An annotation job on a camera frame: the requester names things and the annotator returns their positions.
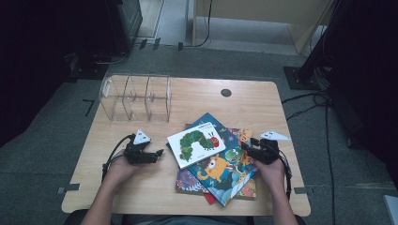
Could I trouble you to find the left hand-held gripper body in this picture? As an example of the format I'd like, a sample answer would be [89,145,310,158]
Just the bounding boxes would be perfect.
[123,128,152,165]

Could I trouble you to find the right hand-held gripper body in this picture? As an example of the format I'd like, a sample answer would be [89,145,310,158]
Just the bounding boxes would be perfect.
[250,129,291,166]

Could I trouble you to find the blue monster picture book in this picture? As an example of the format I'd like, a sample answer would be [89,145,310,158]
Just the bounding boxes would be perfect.
[166,112,258,208]

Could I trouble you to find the white caterpillar picture book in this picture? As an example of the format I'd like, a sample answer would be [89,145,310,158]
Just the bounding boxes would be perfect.
[166,121,227,171]

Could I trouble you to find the colourful cartoon animals book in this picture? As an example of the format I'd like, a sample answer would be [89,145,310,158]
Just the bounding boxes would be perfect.
[175,123,257,201]

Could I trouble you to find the clear acrylic book rack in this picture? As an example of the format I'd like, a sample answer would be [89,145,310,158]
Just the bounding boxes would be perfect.
[99,73,173,124]

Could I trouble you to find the person's right hand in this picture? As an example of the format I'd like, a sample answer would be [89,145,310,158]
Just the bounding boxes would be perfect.
[253,153,286,191]

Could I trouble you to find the person's left hand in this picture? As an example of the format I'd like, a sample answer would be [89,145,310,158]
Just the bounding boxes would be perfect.
[106,151,146,188]

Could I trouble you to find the black tape corner mark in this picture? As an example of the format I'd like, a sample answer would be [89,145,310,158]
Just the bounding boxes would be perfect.
[83,98,96,117]

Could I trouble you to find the light wooden cabinet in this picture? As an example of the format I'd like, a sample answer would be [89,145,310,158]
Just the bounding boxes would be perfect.
[191,0,332,54]

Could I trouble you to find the dark cabinet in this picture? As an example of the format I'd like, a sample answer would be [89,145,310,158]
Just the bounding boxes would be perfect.
[106,0,144,54]

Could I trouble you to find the white box corner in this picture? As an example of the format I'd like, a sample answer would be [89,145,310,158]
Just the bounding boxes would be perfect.
[384,195,398,225]

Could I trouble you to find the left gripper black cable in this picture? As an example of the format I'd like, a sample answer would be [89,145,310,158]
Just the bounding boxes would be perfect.
[101,134,136,183]

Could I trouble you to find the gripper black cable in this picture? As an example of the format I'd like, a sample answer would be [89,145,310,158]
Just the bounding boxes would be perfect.
[276,149,294,201]
[101,134,136,183]

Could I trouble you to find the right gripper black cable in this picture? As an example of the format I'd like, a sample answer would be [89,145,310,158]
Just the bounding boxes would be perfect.
[276,149,294,201]

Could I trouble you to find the black floor cable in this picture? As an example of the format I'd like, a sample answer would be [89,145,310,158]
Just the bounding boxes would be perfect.
[285,102,328,122]
[313,90,336,225]

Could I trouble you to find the black stand base plate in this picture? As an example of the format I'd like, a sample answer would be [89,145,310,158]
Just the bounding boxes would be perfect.
[283,65,329,92]

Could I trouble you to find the black stand post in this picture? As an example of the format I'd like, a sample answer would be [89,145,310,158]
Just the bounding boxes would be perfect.
[297,0,345,83]

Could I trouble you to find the black hanging cable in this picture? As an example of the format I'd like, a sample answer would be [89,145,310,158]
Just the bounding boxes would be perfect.
[184,0,214,49]

